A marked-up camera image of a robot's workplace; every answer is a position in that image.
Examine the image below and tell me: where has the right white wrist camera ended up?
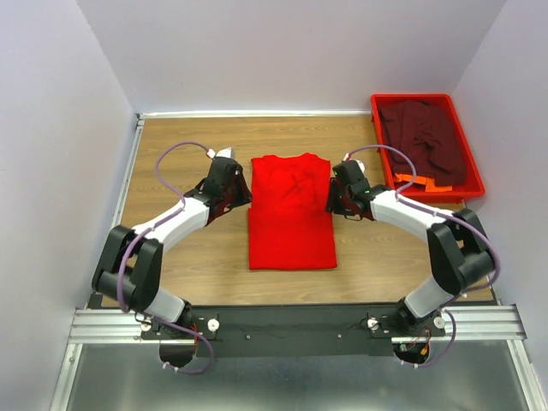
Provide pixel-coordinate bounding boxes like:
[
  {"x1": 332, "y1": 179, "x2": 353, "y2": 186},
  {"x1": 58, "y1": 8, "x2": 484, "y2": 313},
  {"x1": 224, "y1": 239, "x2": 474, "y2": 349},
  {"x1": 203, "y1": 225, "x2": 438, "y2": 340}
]
[{"x1": 344, "y1": 157, "x2": 366, "y2": 174}]

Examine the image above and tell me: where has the bright red t shirt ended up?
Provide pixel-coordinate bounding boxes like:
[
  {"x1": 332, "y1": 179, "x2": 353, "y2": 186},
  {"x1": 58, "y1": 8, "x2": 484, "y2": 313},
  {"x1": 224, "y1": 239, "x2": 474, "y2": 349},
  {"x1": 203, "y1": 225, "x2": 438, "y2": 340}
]
[{"x1": 248, "y1": 152, "x2": 337, "y2": 271}]

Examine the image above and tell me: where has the orange t shirt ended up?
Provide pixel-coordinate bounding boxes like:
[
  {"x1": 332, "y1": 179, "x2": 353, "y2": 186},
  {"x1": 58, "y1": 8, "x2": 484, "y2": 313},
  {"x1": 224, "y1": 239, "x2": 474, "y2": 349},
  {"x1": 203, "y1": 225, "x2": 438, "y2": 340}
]
[{"x1": 393, "y1": 173, "x2": 453, "y2": 193}]

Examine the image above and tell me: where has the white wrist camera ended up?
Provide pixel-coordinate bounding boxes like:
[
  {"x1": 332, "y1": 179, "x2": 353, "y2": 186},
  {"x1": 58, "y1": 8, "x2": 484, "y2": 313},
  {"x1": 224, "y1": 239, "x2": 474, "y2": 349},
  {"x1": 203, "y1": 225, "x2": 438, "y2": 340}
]
[
  {"x1": 206, "y1": 147, "x2": 235, "y2": 159},
  {"x1": 344, "y1": 157, "x2": 366, "y2": 174}
]

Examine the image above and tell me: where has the dark maroon t shirt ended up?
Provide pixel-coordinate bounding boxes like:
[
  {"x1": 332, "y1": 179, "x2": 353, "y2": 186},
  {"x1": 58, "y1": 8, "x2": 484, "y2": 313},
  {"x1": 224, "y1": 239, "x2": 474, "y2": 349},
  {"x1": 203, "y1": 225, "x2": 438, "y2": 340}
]
[{"x1": 378, "y1": 100, "x2": 467, "y2": 187}]

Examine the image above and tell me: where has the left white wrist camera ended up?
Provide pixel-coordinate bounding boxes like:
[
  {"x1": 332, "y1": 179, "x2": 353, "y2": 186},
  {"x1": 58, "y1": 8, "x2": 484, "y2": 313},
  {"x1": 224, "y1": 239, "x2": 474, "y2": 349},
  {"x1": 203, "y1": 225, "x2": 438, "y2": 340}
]
[{"x1": 206, "y1": 147, "x2": 235, "y2": 159}]

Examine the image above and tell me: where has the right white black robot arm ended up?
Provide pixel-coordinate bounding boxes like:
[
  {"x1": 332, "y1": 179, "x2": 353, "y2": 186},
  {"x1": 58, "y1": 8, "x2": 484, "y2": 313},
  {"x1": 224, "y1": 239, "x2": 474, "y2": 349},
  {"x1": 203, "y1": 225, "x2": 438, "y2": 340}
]
[{"x1": 326, "y1": 159, "x2": 500, "y2": 336}]

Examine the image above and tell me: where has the aluminium frame rail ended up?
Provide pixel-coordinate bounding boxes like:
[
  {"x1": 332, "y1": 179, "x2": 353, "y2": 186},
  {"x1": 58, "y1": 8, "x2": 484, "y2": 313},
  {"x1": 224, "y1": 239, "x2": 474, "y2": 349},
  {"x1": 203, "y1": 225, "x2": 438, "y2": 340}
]
[{"x1": 50, "y1": 111, "x2": 532, "y2": 411}]

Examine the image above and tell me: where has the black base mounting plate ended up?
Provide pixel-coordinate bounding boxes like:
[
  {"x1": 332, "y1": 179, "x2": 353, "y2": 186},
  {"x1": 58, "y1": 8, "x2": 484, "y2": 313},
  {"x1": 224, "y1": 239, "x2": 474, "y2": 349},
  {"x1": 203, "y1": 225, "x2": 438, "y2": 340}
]
[{"x1": 141, "y1": 303, "x2": 445, "y2": 366}]

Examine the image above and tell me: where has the red plastic bin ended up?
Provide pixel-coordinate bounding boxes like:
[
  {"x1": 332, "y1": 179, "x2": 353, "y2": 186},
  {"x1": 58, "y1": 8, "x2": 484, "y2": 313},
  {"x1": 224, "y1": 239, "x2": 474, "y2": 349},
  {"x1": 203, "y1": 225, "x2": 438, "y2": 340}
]
[{"x1": 371, "y1": 93, "x2": 485, "y2": 203}]

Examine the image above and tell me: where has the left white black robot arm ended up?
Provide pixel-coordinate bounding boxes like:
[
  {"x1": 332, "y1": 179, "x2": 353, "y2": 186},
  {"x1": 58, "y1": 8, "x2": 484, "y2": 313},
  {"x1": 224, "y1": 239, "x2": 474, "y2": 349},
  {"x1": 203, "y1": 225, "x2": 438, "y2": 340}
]
[{"x1": 92, "y1": 151, "x2": 252, "y2": 338}]

